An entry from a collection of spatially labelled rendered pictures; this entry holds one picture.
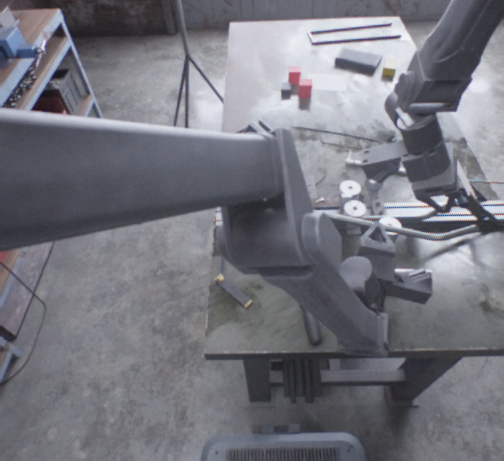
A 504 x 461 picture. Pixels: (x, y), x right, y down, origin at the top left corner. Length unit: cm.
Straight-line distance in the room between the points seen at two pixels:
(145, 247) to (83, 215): 194
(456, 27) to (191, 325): 158
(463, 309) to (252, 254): 68
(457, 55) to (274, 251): 35
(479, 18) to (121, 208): 45
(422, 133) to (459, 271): 47
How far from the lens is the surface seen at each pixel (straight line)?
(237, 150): 28
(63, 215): 17
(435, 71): 58
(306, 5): 395
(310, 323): 83
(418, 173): 69
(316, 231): 34
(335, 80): 152
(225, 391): 173
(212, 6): 393
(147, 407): 178
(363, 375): 156
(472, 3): 53
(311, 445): 143
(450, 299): 97
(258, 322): 86
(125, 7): 399
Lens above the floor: 167
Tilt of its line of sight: 50 degrees down
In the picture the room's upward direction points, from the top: 3 degrees counter-clockwise
